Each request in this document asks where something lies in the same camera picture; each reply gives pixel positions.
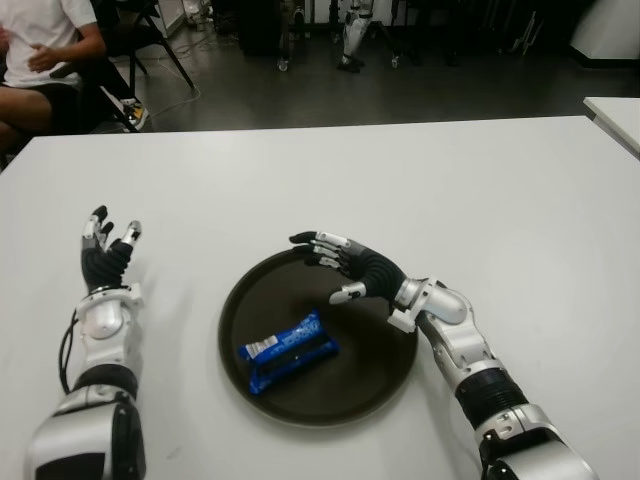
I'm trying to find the black folding chair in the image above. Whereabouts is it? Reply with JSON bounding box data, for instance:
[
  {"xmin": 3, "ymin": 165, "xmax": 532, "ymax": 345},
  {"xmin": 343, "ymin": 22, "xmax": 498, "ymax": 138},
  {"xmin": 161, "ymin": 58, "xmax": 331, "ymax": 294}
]
[{"xmin": 49, "ymin": 0, "xmax": 196, "ymax": 134}]

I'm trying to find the white side table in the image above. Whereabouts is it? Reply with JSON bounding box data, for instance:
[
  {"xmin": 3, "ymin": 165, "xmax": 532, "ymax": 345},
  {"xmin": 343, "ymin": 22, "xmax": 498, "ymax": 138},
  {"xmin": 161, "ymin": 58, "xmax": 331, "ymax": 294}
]
[{"xmin": 582, "ymin": 95, "xmax": 640, "ymax": 162}]

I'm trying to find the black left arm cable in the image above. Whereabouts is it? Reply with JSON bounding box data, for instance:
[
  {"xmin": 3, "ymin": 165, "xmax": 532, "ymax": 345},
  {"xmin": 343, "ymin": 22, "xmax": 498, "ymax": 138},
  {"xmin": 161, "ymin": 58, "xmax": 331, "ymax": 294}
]
[{"xmin": 58, "ymin": 309, "xmax": 81, "ymax": 396}]

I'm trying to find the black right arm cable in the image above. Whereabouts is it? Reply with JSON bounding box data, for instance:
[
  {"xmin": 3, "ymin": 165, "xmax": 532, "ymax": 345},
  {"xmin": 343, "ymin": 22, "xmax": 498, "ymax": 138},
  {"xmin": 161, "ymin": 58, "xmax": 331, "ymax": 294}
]
[{"xmin": 477, "ymin": 439, "xmax": 501, "ymax": 480}]

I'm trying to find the black robot gantry stand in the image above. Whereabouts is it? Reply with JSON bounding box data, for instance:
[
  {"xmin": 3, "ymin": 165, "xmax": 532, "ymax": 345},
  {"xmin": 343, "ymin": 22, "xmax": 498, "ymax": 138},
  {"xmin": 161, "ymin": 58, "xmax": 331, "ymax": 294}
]
[{"xmin": 275, "ymin": 0, "xmax": 401, "ymax": 71}]

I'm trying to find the blue Oreo cookie packet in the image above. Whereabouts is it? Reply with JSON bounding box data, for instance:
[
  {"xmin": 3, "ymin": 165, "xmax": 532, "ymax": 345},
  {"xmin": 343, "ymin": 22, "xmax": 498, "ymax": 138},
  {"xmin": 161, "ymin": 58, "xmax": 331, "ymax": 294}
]
[{"xmin": 237, "ymin": 308, "xmax": 341, "ymax": 397}]

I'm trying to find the person in white shirt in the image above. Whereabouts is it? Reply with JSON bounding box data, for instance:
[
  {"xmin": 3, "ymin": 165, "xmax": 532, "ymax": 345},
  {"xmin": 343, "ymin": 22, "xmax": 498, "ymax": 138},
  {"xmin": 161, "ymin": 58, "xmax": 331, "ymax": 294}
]
[{"xmin": 0, "ymin": 0, "xmax": 151, "ymax": 156}]

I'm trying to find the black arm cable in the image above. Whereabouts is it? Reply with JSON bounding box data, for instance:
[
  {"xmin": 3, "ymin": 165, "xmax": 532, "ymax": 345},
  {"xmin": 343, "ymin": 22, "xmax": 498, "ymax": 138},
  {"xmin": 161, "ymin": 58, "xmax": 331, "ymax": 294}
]
[
  {"xmin": 58, "ymin": 309, "xmax": 81, "ymax": 396},
  {"xmin": 477, "ymin": 439, "xmax": 501, "ymax": 480}
]

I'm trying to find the round dark brown tray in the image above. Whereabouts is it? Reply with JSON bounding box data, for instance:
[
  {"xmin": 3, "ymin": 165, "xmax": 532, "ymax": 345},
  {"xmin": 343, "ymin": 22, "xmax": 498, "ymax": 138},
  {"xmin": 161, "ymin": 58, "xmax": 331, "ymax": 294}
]
[{"xmin": 217, "ymin": 248, "xmax": 419, "ymax": 427}]

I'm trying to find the white humanoid robot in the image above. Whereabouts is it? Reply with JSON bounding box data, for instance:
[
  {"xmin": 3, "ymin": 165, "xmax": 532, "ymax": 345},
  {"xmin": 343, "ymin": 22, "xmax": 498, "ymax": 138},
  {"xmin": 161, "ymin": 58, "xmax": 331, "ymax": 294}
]
[{"xmin": 335, "ymin": 0, "xmax": 374, "ymax": 74}]

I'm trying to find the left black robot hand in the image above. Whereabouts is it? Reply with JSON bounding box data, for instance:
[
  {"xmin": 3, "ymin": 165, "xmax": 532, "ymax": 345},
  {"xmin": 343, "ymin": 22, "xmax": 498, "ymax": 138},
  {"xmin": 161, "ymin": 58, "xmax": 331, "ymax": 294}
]
[{"xmin": 79, "ymin": 203, "xmax": 144, "ymax": 295}]

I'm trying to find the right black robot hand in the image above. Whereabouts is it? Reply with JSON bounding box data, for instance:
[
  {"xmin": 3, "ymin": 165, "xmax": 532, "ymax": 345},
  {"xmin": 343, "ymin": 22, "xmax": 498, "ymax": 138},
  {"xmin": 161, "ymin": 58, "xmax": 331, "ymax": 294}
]
[{"xmin": 287, "ymin": 229, "xmax": 409, "ymax": 306}]

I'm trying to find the white cabinet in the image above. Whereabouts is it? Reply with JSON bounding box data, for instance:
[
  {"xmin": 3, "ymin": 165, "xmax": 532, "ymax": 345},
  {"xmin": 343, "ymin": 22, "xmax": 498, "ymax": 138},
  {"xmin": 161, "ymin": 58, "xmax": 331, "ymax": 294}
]
[{"xmin": 569, "ymin": 0, "xmax": 640, "ymax": 69}]

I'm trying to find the black equipment cart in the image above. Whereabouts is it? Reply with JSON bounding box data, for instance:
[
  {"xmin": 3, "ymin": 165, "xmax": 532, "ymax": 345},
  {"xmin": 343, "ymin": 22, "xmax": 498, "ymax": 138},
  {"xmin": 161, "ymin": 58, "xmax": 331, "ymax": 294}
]
[{"xmin": 237, "ymin": 0, "xmax": 281, "ymax": 56}]

